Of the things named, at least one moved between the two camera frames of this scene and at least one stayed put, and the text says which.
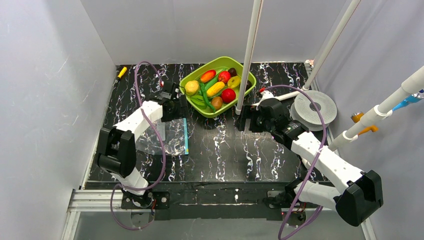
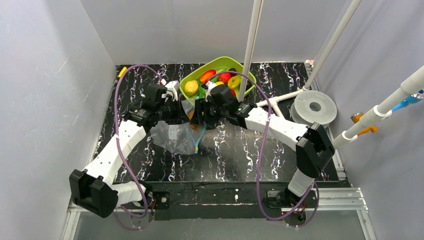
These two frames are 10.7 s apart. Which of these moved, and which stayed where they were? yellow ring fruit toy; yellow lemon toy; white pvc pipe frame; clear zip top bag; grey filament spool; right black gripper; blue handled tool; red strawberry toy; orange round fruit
Moved: right black gripper; orange round fruit; clear zip top bag
Stayed: yellow lemon toy; grey filament spool; white pvc pipe frame; red strawberry toy; yellow ring fruit toy; blue handled tool
